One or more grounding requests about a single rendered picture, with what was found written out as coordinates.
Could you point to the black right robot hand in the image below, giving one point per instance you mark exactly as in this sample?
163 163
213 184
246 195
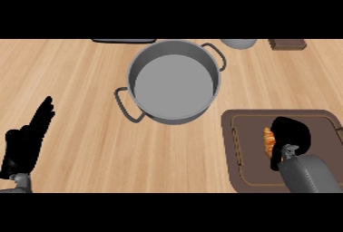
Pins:
293 133

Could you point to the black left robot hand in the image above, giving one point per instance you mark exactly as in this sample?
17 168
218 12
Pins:
27 142

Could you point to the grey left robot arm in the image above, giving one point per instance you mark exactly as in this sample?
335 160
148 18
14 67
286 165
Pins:
18 183

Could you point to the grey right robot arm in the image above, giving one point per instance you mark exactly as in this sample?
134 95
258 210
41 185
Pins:
308 175

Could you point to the golden croissant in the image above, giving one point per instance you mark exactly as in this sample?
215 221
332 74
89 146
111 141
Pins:
268 142

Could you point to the brown tray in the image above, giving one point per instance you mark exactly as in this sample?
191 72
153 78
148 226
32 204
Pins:
250 151

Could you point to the grey metal pot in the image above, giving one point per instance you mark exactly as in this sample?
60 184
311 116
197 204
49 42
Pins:
174 83

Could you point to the brown block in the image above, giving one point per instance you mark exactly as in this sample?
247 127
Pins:
289 44

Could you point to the grey rounded object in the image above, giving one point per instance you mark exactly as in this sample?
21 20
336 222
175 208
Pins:
239 43

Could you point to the flat black object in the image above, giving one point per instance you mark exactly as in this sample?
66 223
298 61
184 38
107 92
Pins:
123 40

